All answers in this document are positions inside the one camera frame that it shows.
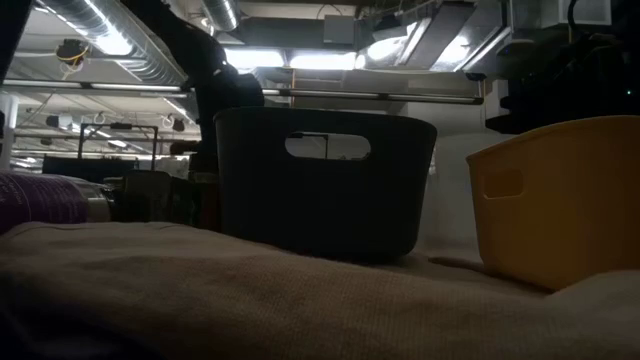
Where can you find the dark teal plastic bin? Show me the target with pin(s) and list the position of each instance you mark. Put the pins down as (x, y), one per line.
(325, 210)

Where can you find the black metal frame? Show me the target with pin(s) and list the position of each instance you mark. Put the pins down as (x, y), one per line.
(120, 126)

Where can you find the horizontal metal bar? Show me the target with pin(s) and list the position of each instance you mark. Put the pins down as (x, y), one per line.
(435, 98)

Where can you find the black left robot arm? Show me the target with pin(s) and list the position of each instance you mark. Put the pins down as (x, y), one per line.
(220, 75)

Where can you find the large silver ventilation duct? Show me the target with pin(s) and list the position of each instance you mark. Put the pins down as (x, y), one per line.
(125, 45)

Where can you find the small yellow plastic bin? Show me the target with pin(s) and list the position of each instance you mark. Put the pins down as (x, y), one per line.
(565, 210)

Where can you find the black panel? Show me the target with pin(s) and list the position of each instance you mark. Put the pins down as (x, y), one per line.
(85, 169)

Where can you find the small silver ventilation duct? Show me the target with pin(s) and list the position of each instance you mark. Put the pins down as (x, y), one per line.
(220, 12)

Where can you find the ceiling light panel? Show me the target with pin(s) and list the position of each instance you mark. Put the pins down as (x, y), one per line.
(300, 60)

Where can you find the beige cloth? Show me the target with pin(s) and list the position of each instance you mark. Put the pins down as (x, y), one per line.
(250, 300)

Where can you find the yellow black ceiling device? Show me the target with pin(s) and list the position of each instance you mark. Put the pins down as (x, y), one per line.
(72, 52)

